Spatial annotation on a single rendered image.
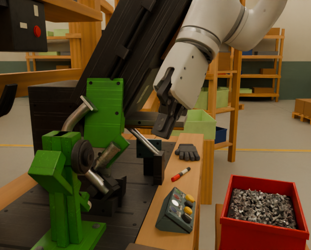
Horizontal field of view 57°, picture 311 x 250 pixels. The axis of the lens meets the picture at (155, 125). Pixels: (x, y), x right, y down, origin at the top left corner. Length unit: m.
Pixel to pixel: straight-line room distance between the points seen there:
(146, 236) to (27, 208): 0.38
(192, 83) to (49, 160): 0.32
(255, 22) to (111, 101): 0.47
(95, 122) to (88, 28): 0.92
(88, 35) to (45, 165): 1.19
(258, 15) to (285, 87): 9.95
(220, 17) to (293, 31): 10.00
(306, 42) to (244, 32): 10.11
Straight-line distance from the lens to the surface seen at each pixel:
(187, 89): 0.53
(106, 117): 0.87
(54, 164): 0.60
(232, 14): 0.59
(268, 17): 0.59
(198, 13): 0.57
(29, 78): 1.29
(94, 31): 1.70
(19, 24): 0.92
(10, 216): 0.94
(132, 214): 0.86
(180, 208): 0.81
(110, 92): 0.88
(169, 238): 0.76
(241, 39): 0.60
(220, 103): 3.72
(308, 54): 10.73
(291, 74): 10.56
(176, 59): 0.52
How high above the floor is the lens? 1.33
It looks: 13 degrees down
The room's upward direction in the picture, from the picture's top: straight up
